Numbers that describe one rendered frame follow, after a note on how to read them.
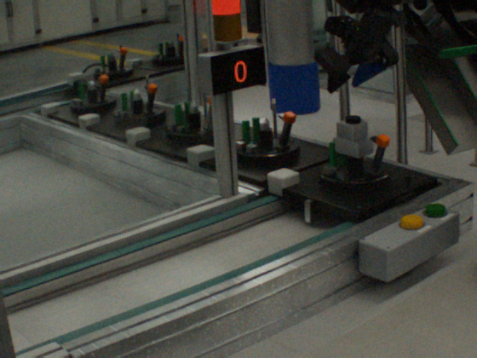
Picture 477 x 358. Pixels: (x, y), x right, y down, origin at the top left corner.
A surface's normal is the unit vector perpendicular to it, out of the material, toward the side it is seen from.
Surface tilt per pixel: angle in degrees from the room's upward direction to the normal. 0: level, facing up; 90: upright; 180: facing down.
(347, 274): 90
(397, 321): 0
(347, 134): 90
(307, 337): 0
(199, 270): 0
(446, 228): 90
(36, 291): 90
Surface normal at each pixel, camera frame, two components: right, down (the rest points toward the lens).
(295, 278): 0.64, 0.21
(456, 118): 0.30, -0.49
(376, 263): -0.76, 0.25
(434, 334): -0.07, -0.94
